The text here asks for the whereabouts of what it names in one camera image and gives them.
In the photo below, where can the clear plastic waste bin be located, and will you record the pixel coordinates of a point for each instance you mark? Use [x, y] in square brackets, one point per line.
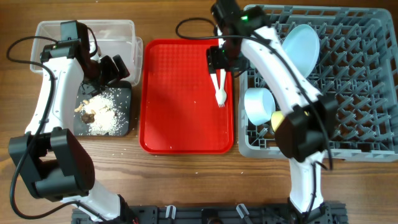
[114, 37]

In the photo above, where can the white plastic fork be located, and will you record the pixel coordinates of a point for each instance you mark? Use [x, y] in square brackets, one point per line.
[222, 80]

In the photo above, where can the grey dishwasher rack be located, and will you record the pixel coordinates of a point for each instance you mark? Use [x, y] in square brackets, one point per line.
[358, 66]

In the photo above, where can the black plastic tray bin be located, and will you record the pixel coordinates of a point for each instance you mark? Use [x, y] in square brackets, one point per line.
[121, 105]

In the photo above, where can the yellow cup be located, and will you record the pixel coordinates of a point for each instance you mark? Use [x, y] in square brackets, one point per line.
[276, 121]

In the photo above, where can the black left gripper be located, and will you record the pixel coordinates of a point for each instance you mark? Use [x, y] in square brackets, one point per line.
[113, 73]

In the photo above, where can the rice and food scraps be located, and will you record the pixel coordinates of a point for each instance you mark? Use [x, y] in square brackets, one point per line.
[99, 113]

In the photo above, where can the light blue plate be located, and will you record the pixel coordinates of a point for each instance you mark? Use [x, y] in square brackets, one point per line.
[302, 45]

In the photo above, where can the red serving tray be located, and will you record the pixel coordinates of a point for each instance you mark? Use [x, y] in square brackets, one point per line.
[179, 113]

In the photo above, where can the light blue bowl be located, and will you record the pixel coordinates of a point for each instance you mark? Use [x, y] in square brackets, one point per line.
[259, 105]

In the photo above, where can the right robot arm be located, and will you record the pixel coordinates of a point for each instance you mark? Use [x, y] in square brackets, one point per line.
[309, 116]

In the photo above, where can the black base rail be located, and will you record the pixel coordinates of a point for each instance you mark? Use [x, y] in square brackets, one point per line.
[333, 213]

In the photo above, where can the white plastic spoon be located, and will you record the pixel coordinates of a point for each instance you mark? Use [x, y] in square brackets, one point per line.
[215, 84]

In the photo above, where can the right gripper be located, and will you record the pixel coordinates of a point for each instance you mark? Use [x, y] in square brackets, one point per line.
[215, 61]

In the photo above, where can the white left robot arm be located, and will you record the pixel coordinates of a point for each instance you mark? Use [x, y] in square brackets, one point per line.
[48, 157]

